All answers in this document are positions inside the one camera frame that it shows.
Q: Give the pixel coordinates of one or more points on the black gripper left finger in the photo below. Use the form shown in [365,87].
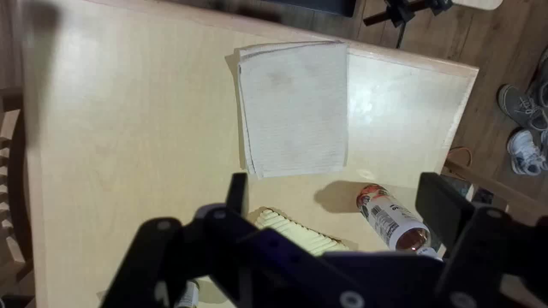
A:
[172,261]

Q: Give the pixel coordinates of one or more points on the wooden slat-back chair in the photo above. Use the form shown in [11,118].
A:
[9,125]

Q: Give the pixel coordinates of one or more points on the tea bottle with white cap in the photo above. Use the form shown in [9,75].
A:
[387,215]

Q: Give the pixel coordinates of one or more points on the white wiping cloth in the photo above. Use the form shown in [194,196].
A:
[291,107]

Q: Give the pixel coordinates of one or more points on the white sneaker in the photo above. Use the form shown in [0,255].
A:
[524,150]

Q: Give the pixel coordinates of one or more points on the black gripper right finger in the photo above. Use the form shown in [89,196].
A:
[502,256]

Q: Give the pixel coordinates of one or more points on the black tripod stand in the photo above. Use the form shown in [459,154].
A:
[399,10]

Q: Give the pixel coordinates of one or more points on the grey sneaker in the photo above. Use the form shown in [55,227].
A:
[516,104]

